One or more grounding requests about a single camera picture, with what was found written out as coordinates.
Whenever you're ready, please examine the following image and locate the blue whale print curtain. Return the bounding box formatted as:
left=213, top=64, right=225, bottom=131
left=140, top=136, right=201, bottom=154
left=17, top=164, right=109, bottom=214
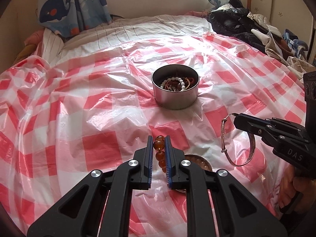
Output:
left=38, top=0, right=112, bottom=39

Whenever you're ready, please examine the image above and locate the red white checkered plastic sheet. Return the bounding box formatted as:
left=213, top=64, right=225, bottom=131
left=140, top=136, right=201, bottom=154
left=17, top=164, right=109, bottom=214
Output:
left=1, top=32, right=306, bottom=232

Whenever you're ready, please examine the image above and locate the round silver metal tin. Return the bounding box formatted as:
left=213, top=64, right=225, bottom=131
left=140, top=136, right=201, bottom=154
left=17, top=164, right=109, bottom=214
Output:
left=151, top=64, right=199, bottom=110

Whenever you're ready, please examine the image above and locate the gold chain bracelet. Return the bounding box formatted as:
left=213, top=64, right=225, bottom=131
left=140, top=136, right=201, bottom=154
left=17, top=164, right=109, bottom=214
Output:
left=184, top=153, right=214, bottom=194

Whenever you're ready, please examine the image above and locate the person's right hand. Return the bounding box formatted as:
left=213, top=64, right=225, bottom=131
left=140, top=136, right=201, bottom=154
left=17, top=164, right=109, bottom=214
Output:
left=278, top=165, right=315, bottom=213

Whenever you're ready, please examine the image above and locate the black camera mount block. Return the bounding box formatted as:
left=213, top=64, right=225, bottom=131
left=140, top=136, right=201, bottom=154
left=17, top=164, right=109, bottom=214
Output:
left=303, top=71, right=316, bottom=135

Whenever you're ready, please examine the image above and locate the white bead bracelet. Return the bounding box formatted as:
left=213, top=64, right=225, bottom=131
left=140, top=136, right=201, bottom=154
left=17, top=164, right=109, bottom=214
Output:
left=160, top=76, right=186, bottom=92

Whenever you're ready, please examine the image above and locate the pile of dark clothes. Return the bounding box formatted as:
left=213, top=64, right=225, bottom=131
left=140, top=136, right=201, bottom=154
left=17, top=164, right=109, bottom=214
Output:
left=206, top=0, right=315, bottom=82

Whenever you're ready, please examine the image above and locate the silver bangle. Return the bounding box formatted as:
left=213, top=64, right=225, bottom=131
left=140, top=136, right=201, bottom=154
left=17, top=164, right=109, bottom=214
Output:
left=221, top=113, right=256, bottom=167

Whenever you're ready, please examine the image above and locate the white striped bed sheet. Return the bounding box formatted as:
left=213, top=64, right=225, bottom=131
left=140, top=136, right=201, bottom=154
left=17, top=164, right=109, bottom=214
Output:
left=40, top=14, right=214, bottom=66

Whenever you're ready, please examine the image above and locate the orange pink clothes pile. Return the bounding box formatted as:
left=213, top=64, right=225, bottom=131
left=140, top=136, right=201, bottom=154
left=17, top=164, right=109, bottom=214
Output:
left=13, top=29, right=44, bottom=65

